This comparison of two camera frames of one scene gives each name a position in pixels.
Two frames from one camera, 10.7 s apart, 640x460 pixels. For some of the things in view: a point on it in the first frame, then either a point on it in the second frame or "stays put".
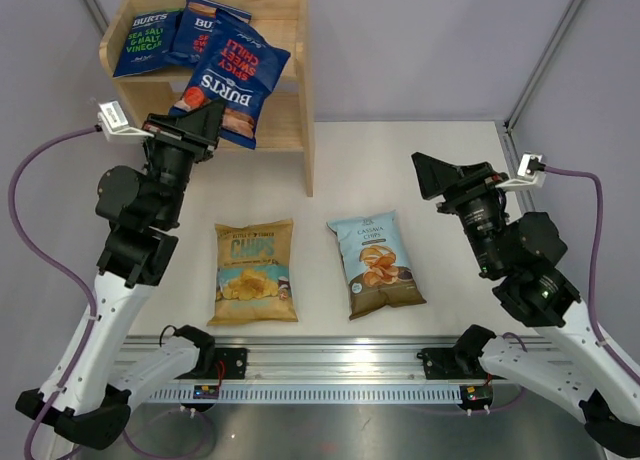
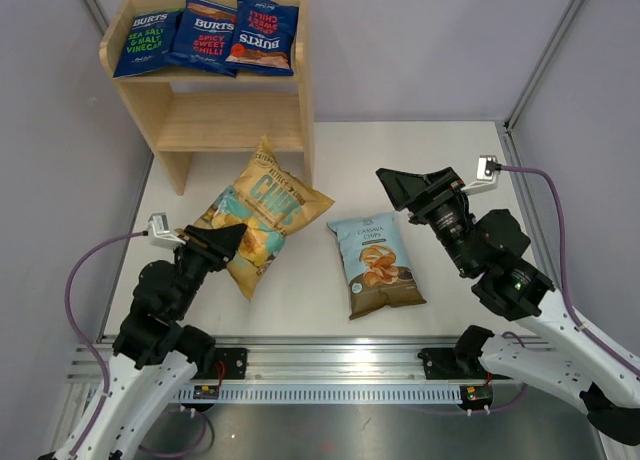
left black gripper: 204,121 → 217,245
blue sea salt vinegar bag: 150,38 stays put
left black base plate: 235,365 stays put
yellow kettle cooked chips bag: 252,280 → 274,200
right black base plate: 453,364 stays put
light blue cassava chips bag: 376,263 stays put
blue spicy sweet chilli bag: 193,27 stays put
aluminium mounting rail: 325,358 stays put
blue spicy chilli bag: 235,67 → 263,36
